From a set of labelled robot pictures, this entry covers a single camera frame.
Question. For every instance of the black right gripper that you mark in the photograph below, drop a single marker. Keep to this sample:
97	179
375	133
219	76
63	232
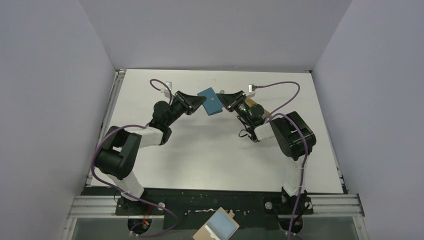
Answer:
236	100

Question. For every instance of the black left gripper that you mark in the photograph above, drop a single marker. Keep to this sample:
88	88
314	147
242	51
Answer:
180	101

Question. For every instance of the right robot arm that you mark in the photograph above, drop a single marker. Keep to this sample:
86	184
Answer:
293	136

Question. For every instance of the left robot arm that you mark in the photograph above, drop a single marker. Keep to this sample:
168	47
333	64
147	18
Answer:
116	154

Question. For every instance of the blue card on cardboard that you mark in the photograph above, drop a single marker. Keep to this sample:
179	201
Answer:
220	226

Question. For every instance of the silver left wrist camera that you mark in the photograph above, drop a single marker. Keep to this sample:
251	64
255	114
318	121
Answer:
166	87

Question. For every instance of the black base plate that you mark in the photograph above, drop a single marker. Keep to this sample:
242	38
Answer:
190	209

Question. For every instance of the aluminium right side rail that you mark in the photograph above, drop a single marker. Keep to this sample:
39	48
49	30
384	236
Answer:
341	177

